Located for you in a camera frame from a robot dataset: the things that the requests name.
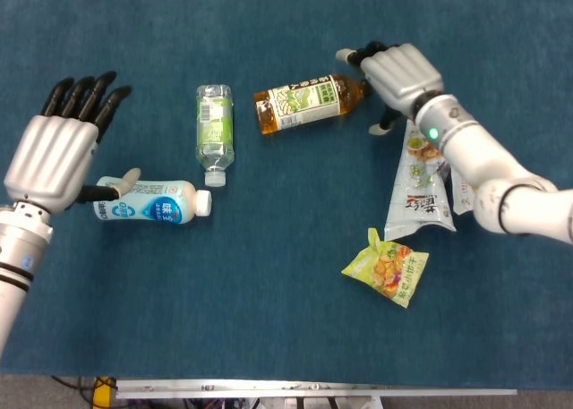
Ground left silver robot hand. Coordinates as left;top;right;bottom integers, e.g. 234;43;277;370
3;71;142;216

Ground white milk drink bottle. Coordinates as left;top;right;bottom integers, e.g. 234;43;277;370
92;175;213;226

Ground clear water bottle green label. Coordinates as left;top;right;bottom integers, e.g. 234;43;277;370
195;84;236;188

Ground brown tea bottle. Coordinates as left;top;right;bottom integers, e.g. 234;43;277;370
252;72;372;136

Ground yellow-green chip bag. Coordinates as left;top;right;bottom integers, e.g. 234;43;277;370
341;227;430;310

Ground long white snack bag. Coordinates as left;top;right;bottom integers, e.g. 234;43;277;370
383;117;458;243

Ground square white cake packet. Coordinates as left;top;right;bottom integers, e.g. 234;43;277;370
449;166;478;217

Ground yellow plastic part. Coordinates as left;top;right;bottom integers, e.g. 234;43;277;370
92;376;118;409

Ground blue felt table cloth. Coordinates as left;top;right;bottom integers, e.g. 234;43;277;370
0;0;573;390

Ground black floor cables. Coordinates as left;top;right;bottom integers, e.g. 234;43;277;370
51;375;98;409

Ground aluminium frame rail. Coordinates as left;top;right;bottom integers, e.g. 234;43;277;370
115;379;518;401

